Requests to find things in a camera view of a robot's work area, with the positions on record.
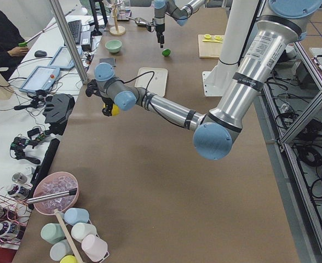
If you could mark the pink mug on rack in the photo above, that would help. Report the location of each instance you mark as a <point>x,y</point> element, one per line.
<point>95,247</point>

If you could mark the lemon slice right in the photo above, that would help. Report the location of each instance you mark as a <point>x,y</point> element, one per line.
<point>218,38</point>

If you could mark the wooden cutting board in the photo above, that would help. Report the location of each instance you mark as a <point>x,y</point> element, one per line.
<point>209,50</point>

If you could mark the white camera pole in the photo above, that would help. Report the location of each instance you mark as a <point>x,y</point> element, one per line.
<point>241,16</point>

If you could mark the upper teach pendant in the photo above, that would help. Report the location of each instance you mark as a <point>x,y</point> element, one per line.
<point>62,59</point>

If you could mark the white pole base plate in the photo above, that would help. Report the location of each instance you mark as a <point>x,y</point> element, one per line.
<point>217,81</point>

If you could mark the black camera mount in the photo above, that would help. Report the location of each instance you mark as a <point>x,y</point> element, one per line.
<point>92,88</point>

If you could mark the white mug on rack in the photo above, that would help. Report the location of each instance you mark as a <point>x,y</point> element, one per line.
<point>81,230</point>

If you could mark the aluminium frame post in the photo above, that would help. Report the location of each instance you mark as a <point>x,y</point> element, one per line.
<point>68,39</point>

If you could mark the grey mug on rack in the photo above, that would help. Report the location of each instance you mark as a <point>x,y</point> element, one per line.
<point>60,250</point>

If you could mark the green bowl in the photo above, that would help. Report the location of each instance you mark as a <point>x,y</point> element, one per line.
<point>113,46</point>

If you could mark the grey folded cloth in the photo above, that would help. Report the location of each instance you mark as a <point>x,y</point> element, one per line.
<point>110,61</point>

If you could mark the lemon slice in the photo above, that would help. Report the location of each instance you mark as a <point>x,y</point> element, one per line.
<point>207,36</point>
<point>218,38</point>

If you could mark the yellow mug on rack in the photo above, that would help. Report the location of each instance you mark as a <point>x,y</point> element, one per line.
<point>69,259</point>

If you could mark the light blue cup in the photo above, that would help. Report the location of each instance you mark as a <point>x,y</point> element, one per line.
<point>75,215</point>

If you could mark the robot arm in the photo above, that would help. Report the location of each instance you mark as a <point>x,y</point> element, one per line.
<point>281,23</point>

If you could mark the green lime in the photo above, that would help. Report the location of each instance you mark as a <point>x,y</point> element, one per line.
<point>166,52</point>

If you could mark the black plastic bracket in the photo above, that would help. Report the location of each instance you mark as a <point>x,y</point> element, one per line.
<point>58,108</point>

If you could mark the pink ribbed bowl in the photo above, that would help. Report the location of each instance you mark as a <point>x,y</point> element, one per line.
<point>55,183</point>

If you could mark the bottle rack with bottles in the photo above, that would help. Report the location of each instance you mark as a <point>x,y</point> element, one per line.
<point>16,212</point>

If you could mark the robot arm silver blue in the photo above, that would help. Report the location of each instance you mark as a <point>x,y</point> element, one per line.
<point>180,15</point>

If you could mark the metal scoop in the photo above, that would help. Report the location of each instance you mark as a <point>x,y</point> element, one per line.
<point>139,21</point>

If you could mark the black handled tool in bowl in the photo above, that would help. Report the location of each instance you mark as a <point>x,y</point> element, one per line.
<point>51,196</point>

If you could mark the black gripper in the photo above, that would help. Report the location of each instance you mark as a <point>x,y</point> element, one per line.
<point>159,28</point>
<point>106,102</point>

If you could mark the black computer mouse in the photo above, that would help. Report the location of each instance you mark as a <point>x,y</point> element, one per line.
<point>40,54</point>

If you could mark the lower teach pendant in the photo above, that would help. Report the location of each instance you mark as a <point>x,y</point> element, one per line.
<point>41,78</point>

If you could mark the lemon slice left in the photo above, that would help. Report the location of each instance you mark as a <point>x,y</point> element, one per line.
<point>207,36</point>

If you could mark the yellow lemon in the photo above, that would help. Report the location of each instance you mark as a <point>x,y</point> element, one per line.
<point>115,110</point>

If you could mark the teach pendant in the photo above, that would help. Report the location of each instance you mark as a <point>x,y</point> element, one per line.
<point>62,59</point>
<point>41,78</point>

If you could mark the person in black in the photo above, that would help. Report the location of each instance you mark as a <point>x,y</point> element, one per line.
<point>11,54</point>

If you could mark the black keyboard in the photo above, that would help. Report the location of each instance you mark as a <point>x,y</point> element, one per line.
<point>75,27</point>

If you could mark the green mug on rack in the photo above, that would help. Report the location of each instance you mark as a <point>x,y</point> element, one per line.
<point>52,233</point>

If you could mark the wooden mug tree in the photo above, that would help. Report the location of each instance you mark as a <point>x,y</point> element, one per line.
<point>116,30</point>

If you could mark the cream rabbit tray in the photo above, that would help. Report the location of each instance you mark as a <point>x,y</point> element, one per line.
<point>158,82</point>

